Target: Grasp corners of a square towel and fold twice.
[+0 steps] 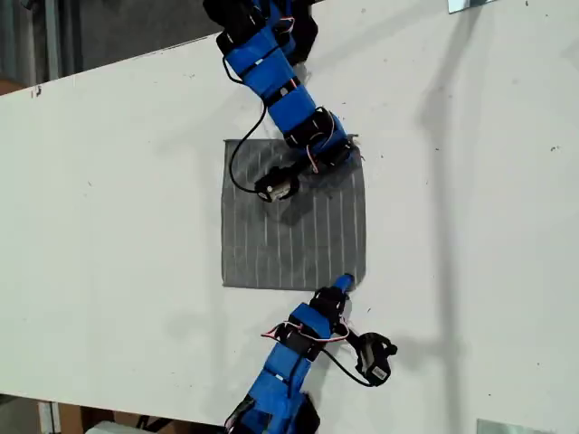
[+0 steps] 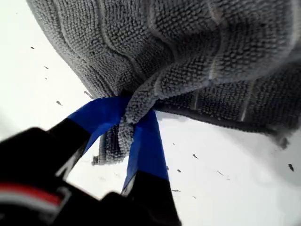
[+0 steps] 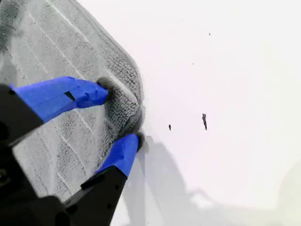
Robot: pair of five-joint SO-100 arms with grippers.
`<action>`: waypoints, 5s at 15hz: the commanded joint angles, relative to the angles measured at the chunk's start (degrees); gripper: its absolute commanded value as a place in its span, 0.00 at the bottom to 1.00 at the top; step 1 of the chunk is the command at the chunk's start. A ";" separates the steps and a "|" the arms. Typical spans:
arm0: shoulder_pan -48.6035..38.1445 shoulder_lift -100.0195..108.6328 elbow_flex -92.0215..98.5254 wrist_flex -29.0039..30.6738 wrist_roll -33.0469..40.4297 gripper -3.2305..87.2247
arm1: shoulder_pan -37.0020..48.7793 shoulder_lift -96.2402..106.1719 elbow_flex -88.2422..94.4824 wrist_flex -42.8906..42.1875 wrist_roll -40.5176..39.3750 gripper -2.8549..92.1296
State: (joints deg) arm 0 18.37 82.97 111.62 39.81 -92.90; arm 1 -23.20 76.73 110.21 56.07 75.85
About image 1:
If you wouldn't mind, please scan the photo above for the grey striped square towel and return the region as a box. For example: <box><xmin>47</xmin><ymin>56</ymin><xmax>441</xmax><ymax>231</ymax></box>
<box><xmin>220</xmin><ymin>133</ymin><xmax>368</xmax><ymax>291</ymax></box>

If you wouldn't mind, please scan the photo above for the grey table leg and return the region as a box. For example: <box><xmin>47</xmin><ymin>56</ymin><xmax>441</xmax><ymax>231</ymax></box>
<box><xmin>38</xmin><ymin>400</ymin><xmax>62</xmax><ymax>434</ymax></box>

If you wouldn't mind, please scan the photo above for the arm camera stalk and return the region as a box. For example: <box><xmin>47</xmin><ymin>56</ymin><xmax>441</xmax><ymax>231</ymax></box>
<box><xmin>284</xmin><ymin>157</ymin><xmax>320</xmax><ymax>182</ymax></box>
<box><xmin>337</xmin><ymin>330</ymin><xmax>364</xmax><ymax>353</ymax></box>

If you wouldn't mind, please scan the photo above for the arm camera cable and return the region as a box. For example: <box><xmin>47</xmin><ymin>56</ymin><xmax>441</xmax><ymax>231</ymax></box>
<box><xmin>318</xmin><ymin>346</ymin><xmax>379</xmax><ymax>389</ymax></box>
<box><xmin>228</xmin><ymin>101</ymin><xmax>271</xmax><ymax>193</ymax></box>

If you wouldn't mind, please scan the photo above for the arm camera box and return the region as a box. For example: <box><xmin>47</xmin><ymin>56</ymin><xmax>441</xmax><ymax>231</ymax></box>
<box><xmin>253</xmin><ymin>165</ymin><xmax>300</xmax><ymax>204</ymax></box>
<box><xmin>355</xmin><ymin>332</ymin><xmax>399</xmax><ymax>388</ymax></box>

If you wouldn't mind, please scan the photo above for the grey metal post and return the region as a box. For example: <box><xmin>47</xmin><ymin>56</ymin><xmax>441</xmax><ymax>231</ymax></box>
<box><xmin>43</xmin><ymin>0</ymin><xmax>62</xmax><ymax>83</ymax></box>

